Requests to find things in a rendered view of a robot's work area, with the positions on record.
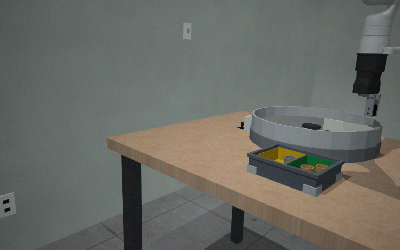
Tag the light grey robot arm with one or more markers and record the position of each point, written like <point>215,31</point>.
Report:
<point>380,23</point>

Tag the bronze bushing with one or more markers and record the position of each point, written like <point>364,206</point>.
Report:
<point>320,167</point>
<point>307,168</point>

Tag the grey metal sleeve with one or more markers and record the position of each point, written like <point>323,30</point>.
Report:
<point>288,158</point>

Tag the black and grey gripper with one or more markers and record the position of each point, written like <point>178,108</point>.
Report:
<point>371,61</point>

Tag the dark grey divided bin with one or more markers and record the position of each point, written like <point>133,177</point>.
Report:
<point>268,162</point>

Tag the grey round turntable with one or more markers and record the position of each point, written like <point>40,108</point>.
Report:
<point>339,134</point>

